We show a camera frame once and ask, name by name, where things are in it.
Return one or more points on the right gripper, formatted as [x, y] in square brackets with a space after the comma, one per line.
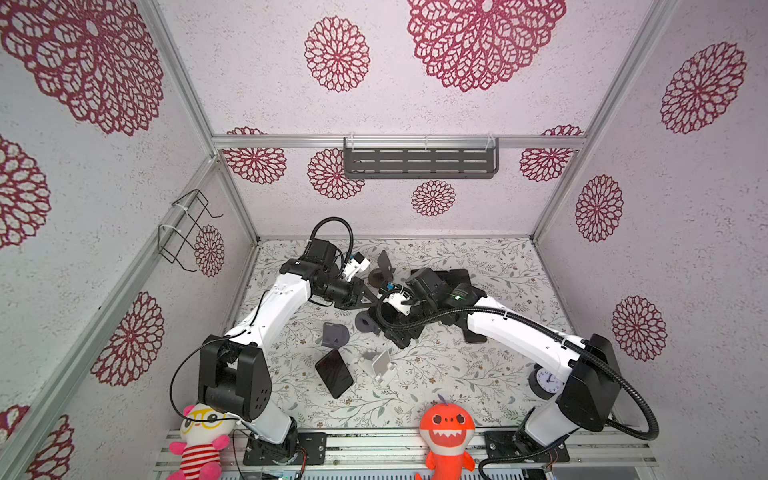
[401, 322]

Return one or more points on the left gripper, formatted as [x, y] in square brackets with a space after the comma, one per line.
[357, 290]

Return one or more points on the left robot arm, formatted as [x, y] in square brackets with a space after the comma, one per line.
[233, 373]

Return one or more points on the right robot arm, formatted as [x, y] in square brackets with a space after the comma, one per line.
[588, 394]

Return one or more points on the wooden base stand back-right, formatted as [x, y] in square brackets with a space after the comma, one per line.
[383, 274]

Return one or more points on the grey phone stand middle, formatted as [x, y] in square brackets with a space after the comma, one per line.
[367, 322]

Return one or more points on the grey phone stand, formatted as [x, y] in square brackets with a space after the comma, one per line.
[334, 335]
[367, 322]

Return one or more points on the grey phone stand left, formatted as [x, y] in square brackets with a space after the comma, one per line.
[334, 335]

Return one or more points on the red shark plush toy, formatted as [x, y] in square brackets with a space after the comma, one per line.
[447, 429]

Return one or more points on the black alarm clock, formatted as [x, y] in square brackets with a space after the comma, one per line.
[543, 383]

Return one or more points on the pink striped plush toy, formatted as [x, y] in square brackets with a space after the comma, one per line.
[205, 433]

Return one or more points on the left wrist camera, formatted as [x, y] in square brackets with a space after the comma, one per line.
[358, 263]

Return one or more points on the dark grey wall shelf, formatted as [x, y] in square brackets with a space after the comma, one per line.
[424, 163]

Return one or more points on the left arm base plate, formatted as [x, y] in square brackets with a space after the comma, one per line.
[298, 449]

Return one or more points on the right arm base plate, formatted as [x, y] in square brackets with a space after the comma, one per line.
[511, 446]

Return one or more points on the black wire wall rack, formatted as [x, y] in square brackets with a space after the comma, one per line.
[192, 242]

